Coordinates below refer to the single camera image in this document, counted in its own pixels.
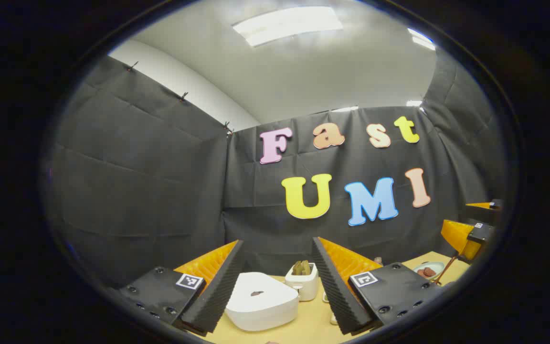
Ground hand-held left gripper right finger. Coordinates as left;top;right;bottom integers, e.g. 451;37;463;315
311;236;443;335

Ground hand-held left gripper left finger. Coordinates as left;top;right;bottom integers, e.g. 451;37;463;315
117;240;246;337

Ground white rice cooker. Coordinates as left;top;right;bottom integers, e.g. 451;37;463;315
225;272;299;332

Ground brown wooden spoon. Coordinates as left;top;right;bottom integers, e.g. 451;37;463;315
435;255;458;286

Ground white toaster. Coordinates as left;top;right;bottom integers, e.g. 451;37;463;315
285;262;319;301

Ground light green plate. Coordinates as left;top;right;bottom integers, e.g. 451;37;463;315
413;261;446;280

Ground small ceiling light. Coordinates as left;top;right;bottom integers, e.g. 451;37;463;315
408;28;436;51

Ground large ceiling light panel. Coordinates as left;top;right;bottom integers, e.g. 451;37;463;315
232;6;344;47

